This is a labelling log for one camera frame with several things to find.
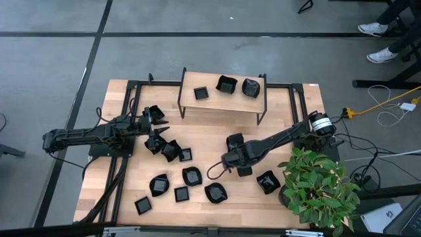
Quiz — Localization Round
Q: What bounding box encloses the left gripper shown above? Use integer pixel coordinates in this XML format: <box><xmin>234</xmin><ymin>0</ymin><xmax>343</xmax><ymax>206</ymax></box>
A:
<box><xmin>139</xmin><ymin>107</ymin><xmax>171</xmax><ymax>151</ymax></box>

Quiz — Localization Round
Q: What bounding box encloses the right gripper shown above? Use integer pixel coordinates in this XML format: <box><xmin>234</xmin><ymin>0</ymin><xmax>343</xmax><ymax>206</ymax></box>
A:
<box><xmin>227</xmin><ymin>132</ymin><xmax>264</xmax><ymax>178</ymax></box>

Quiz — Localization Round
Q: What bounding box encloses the small square black plate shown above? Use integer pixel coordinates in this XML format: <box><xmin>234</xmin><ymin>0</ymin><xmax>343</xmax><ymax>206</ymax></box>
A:
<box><xmin>193</xmin><ymin>86</ymin><xmax>210</xmax><ymax>101</ymax></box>
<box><xmin>174</xmin><ymin>186</ymin><xmax>190</xmax><ymax>203</ymax></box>
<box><xmin>179</xmin><ymin>147</ymin><xmax>193</xmax><ymax>163</ymax></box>
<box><xmin>134</xmin><ymin>196</ymin><xmax>153</xmax><ymax>216</ymax></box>
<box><xmin>149</xmin><ymin>105</ymin><xmax>166</xmax><ymax>123</ymax></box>

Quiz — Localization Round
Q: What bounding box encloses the black wavy square bowl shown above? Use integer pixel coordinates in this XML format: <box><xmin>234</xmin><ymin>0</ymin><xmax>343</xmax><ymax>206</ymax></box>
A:
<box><xmin>144</xmin><ymin>135</ymin><xmax>167</xmax><ymax>155</ymax></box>
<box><xmin>256</xmin><ymin>170</ymin><xmax>282</xmax><ymax>196</ymax></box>
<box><xmin>215</xmin><ymin>74</ymin><xmax>239</xmax><ymax>95</ymax></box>
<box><xmin>161</xmin><ymin>139</ymin><xmax>183</xmax><ymax>163</ymax></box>

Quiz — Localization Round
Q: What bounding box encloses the black leaf-shaped bowl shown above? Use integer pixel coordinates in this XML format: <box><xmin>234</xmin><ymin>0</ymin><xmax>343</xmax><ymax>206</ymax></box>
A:
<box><xmin>204</xmin><ymin>182</ymin><xmax>228</xmax><ymax>205</ymax></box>
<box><xmin>241</xmin><ymin>78</ymin><xmax>261</xmax><ymax>99</ymax></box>
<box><xmin>149</xmin><ymin>173</ymin><xmax>170</xmax><ymax>198</ymax></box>

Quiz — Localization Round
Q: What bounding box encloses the wooden shelf with black legs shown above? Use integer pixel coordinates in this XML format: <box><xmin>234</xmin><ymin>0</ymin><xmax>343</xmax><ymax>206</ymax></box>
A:
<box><xmin>176</xmin><ymin>66</ymin><xmax>268</xmax><ymax>126</ymax></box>

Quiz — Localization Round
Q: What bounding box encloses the black rounded square bowl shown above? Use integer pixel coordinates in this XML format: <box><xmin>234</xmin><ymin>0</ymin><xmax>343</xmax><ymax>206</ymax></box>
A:
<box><xmin>182</xmin><ymin>166</ymin><xmax>203</xmax><ymax>187</ymax></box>

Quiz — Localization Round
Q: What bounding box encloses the green potted plant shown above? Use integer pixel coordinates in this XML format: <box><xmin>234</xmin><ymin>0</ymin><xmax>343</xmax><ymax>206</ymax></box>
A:
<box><xmin>276</xmin><ymin>146</ymin><xmax>362</xmax><ymax>237</ymax></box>

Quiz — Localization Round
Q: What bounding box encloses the black table leg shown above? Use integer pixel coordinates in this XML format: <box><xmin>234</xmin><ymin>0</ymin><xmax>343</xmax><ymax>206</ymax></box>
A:
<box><xmin>351</xmin><ymin>49</ymin><xmax>421</xmax><ymax>90</ymax></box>

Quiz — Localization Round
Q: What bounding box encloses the white box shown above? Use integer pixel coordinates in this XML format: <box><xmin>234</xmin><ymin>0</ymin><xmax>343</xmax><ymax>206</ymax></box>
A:
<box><xmin>359</xmin><ymin>202</ymin><xmax>404</xmax><ymax>234</ymax></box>

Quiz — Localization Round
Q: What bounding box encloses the black rig bar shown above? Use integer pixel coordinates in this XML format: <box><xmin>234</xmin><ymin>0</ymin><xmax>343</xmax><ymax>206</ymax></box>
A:
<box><xmin>0</xmin><ymin>222</ymin><xmax>421</xmax><ymax>237</ymax></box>

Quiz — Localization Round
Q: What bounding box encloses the grey chair base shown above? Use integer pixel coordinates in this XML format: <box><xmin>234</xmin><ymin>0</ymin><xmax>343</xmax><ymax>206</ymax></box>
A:
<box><xmin>0</xmin><ymin>143</ymin><xmax>26</xmax><ymax>159</ymax></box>

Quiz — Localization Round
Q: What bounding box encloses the black floor stand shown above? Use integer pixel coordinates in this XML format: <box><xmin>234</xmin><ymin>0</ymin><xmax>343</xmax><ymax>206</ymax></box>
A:
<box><xmin>357</xmin><ymin>182</ymin><xmax>421</xmax><ymax>201</ymax></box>

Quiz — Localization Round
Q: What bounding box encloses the person's white shoe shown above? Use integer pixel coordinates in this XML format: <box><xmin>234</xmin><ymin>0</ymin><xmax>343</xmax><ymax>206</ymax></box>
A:
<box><xmin>357</xmin><ymin>22</ymin><xmax>389</xmax><ymax>38</ymax></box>
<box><xmin>366</xmin><ymin>47</ymin><xmax>399</xmax><ymax>65</ymax></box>

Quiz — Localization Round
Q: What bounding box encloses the dark laptop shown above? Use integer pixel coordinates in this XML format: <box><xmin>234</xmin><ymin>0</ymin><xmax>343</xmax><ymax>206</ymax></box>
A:
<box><xmin>383</xmin><ymin>194</ymin><xmax>421</xmax><ymax>237</ymax></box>

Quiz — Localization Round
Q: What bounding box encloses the person's leg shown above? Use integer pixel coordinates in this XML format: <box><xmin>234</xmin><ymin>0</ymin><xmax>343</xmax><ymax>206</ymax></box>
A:
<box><xmin>389</xmin><ymin>19</ymin><xmax>421</xmax><ymax>55</ymax></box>
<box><xmin>376</xmin><ymin>0</ymin><xmax>412</xmax><ymax>27</ymax></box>

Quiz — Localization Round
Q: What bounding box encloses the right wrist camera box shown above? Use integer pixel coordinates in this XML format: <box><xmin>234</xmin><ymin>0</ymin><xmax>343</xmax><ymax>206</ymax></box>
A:
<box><xmin>220</xmin><ymin>150</ymin><xmax>236</xmax><ymax>171</ymax></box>

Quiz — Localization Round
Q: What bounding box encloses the right camera cable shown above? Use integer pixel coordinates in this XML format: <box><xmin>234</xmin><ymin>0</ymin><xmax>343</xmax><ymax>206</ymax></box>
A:
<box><xmin>206</xmin><ymin>160</ymin><xmax>233</xmax><ymax>181</ymax></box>

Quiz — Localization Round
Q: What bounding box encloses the black aluminium table frame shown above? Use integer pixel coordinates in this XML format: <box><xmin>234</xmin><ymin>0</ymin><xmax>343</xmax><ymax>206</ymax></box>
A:
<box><xmin>74</xmin><ymin>72</ymin><xmax>309</xmax><ymax>228</ymax></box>

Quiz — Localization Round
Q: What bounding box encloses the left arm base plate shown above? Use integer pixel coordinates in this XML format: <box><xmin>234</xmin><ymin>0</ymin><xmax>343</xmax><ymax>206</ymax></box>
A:
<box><xmin>87</xmin><ymin>131</ymin><xmax>136</xmax><ymax>158</ymax></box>

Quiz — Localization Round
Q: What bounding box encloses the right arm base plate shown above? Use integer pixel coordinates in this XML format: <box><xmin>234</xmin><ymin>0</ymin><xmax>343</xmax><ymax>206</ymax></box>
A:
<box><xmin>293</xmin><ymin>134</ymin><xmax>341</xmax><ymax>162</ymax></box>

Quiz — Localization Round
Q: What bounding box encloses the silver frame bracket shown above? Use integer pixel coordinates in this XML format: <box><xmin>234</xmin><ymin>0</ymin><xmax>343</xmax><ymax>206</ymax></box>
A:
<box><xmin>102</xmin><ymin>226</ymin><xmax>141</xmax><ymax>237</ymax></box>
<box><xmin>285</xmin><ymin>229</ymin><xmax>325</xmax><ymax>237</ymax></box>

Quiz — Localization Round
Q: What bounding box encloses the yellow extension cord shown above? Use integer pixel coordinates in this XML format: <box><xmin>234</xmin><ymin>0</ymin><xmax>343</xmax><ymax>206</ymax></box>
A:
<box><xmin>341</xmin><ymin>84</ymin><xmax>421</xmax><ymax>119</ymax></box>

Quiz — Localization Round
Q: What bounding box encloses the grey cable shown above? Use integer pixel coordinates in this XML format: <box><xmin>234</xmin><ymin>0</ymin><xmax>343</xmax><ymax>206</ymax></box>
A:
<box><xmin>340</xmin><ymin>149</ymin><xmax>421</xmax><ymax>163</ymax></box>

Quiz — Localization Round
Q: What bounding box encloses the white cable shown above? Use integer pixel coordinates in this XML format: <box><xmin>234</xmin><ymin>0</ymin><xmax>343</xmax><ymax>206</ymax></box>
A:
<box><xmin>366</xmin><ymin>84</ymin><xmax>412</xmax><ymax>128</ymax></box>

